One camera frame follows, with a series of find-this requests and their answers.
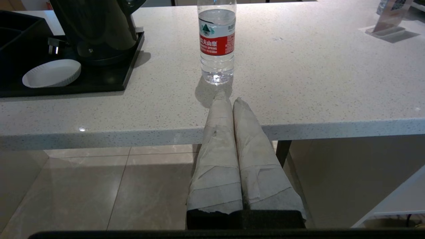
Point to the white low shelf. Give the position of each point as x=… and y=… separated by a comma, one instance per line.
x=398, y=196

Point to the black electric kettle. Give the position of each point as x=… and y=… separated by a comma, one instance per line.
x=96, y=30

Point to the clear water bottle red cap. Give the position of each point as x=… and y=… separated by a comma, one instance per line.
x=217, y=43

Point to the black compartment organizer box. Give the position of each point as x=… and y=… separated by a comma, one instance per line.
x=20, y=30

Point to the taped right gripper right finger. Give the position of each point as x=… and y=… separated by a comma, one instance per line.
x=262, y=166

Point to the clear acrylic sign holder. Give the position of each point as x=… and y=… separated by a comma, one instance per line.
x=386, y=28

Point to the black rectangular serving tray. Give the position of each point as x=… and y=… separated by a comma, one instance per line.
x=99, y=79

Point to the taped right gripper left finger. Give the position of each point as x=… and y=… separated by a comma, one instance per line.
x=217, y=159

